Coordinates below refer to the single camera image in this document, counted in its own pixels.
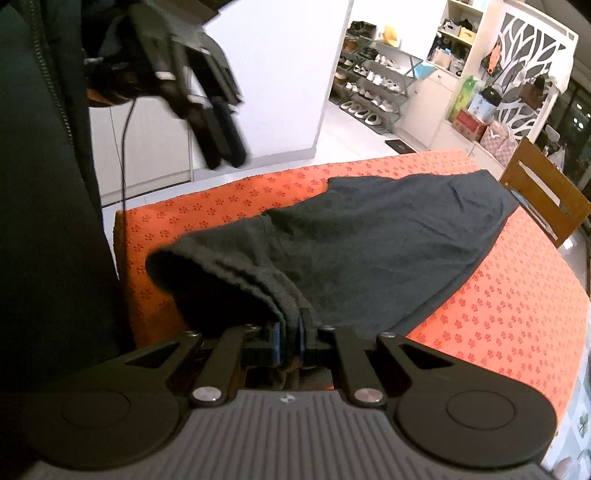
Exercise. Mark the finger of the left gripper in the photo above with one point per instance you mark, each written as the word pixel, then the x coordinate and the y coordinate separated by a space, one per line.
pixel 234 147
pixel 205 139

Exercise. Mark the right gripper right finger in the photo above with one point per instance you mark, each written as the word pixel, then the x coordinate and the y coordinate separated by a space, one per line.
pixel 334 357

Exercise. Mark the metal shoe rack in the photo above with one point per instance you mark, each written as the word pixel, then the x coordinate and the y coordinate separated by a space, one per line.
pixel 375 79

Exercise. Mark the black floor mat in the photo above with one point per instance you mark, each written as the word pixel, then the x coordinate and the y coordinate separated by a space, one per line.
pixel 400 146

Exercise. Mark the orange floral table mat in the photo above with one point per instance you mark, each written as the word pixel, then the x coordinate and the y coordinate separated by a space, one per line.
pixel 522 314

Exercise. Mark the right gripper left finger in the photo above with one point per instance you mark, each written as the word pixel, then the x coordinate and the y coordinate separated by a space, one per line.
pixel 236 351

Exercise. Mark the dark grey sweatpants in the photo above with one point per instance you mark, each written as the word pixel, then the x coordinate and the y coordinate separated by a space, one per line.
pixel 371 253

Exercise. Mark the white storage cabinet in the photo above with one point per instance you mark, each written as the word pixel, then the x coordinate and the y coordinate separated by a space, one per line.
pixel 460 37

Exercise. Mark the wooden chair by basket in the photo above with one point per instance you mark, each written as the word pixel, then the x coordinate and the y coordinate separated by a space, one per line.
pixel 551 199

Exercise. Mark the dark jacket of person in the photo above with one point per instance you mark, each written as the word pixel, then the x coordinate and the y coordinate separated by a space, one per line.
pixel 62 305

